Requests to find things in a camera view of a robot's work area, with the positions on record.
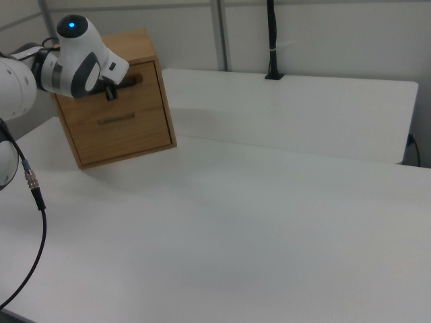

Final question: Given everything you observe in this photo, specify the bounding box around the thick black cable with connector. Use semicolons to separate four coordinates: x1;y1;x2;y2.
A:
0;119;48;311

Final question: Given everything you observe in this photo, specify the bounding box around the black camera pole with clamp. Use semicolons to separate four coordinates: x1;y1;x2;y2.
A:
264;0;296;81

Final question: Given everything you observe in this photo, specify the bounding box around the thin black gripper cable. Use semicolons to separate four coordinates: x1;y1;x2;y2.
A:
40;36;62;52

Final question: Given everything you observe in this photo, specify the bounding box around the black cable with blue plug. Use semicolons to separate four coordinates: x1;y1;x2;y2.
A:
407;133;422;168

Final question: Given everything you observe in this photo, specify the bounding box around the wooden drawer cabinet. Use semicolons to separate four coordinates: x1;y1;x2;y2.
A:
48;28;178;170

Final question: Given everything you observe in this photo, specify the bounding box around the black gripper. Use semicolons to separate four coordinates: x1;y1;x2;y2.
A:
91;76;118;102

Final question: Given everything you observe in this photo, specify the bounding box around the wooden drawer with slot handle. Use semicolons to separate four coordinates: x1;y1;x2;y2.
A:
68;106;174;159

